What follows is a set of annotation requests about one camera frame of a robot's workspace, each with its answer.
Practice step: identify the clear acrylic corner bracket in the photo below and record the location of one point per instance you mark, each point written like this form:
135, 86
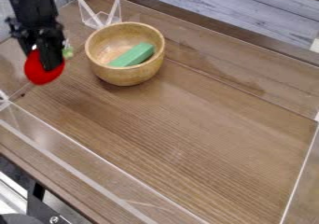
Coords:
100, 19

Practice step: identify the red plush strawberry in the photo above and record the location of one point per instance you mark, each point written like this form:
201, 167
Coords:
36, 73

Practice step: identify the green rectangular block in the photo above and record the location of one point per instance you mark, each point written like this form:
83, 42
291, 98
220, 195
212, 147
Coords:
135, 56

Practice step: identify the black table leg bracket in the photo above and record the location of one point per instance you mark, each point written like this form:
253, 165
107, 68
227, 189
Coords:
39, 210

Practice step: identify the light wooden bowl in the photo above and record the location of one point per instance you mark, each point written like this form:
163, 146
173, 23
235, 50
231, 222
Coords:
109, 42

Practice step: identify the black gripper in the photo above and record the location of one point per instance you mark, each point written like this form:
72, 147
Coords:
35, 26

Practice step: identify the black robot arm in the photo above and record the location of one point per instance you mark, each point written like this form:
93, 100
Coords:
36, 29

